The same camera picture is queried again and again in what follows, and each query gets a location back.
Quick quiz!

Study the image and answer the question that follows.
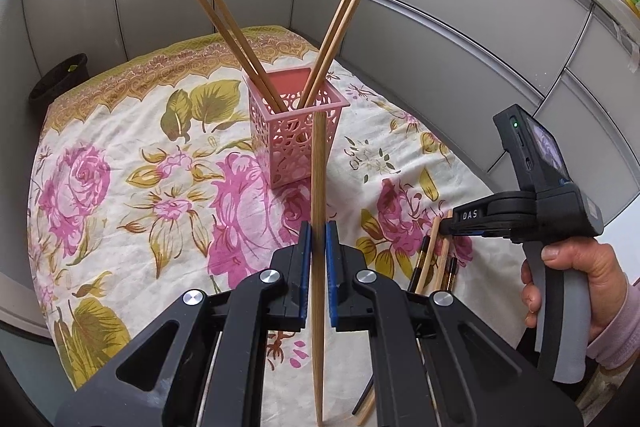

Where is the tan bamboo chopstick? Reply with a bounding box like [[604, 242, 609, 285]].
[[311, 112, 328, 427], [299, 0, 357, 106], [191, 0, 282, 114], [304, 0, 371, 108], [204, 0, 289, 111]]

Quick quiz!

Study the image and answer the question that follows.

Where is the black chopstick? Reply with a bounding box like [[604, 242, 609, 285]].
[[352, 377, 374, 416]]

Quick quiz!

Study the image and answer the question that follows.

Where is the person's right forearm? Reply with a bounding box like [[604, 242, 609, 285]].
[[587, 272, 640, 370]]

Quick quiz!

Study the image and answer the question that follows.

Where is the dark trash bin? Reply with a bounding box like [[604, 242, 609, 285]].
[[27, 53, 91, 118]]

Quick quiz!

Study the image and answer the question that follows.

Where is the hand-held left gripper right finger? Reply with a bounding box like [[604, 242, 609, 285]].
[[325, 221, 583, 427]]

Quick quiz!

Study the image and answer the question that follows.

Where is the clear tape strip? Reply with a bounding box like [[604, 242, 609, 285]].
[[617, 24, 640, 72]]

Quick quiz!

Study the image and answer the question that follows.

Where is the pink perforated utensil holder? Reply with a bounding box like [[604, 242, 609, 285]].
[[242, 68, 349, 185]]

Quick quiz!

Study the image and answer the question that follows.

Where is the person's right hand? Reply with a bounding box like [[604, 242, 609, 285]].
[[520, 242, 628, 343]]

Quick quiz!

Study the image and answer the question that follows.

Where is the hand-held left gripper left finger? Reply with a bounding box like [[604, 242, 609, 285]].
[[55, 221, 313, 427]]

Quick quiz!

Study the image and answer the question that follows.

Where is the floral printed blanket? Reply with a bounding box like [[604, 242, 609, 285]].
[[27, 24, 531, 427]]

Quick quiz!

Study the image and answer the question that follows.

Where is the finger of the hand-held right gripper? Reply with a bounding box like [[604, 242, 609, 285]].
[[440, 206, 488, 238]]

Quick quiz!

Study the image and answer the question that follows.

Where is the pile of wooden chopsticks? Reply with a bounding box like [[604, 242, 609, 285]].
[[414, 213, 460, 295]]

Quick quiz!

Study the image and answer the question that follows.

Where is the pale bamboo chopstick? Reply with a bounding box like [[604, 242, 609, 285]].
[[357, 394, 377, 427]]

